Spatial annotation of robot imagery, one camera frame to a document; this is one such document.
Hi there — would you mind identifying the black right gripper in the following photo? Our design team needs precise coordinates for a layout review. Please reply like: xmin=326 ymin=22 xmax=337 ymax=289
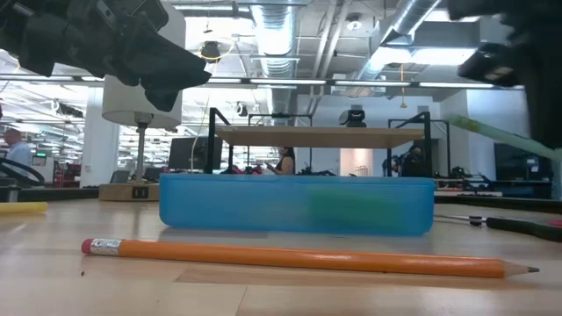
xmin=447 ymin=0 xmax=562 ymax=151

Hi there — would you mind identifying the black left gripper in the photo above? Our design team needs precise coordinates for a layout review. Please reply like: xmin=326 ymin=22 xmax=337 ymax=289
xmin=0 ymin=0 xmax=213 ymax=113

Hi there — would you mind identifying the green translucent pen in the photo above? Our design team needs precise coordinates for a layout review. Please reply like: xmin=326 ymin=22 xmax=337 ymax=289
xmin=447 ymin=113 xmax=562 ymax=162

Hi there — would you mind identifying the blue translucent plastic pencil case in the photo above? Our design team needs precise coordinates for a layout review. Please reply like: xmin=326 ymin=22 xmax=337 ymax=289
xmin=158 ymin=172 xmax=436 ymax=238

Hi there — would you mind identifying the yellow highlighter pen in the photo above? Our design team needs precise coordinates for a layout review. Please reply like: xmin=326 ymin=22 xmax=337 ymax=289
xmin=0 ymin=201 xmax=49 ymax=216

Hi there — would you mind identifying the green yellow crayon box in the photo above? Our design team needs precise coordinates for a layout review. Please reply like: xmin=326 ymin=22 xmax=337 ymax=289
xmin=306 ymin=186 xmax=397 ymax=230

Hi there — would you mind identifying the orange pencil with pink eraser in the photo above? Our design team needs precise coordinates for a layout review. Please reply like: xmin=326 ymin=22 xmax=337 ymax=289
xmin=80 ymin=237 xmax=541 ymax=280

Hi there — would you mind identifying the table lamp with wooden base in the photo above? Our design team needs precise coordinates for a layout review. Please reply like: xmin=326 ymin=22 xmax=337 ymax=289
xmin=97 ymin=2 xmax=186 ymax=203

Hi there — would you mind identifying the black display screen on stand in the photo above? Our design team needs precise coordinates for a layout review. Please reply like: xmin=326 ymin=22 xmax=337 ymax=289
xmin=493 ymin=141 xmax=554 ymax=199

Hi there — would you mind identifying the black computer monitor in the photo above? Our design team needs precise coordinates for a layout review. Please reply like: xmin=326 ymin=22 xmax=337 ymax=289
xmin=168 ymin=136 xmax=224 ymax=172

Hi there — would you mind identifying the person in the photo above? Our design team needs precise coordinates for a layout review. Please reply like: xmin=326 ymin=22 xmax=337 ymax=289
xmin=2 ymin=127 xmax=33 ymax=177
xmin=400 ymin=144 xmax=429 ymax=178
xmin=264 ymin=146 xmax=297 ymax=176

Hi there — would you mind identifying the black ceiling camera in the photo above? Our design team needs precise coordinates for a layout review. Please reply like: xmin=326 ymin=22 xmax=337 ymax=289
xmin=200 ymin=39 xmax=223 ymax=64

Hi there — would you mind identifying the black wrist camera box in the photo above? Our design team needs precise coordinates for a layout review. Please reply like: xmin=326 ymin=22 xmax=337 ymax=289
xmin=456 ymin=42 xmax=522 ymax=88

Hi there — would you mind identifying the silver ventilation duct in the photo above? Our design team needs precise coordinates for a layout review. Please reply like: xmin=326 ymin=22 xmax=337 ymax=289
xmin=249 ymin=0 xmax=300 ymax=116

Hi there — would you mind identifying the green-handled tool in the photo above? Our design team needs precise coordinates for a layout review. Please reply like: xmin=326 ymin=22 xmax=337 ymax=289
xmin=434 ymin=212 xmax=562 ymax=244

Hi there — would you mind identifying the wooden shelf with black frame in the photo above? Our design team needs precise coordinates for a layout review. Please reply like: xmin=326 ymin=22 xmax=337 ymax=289
xmin=206 ymin=107 xmax=451 ymax=179

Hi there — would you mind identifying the black cable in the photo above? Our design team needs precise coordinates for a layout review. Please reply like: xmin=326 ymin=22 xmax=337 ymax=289
xmin=0 ymin=156 xmax=47 ymax=186

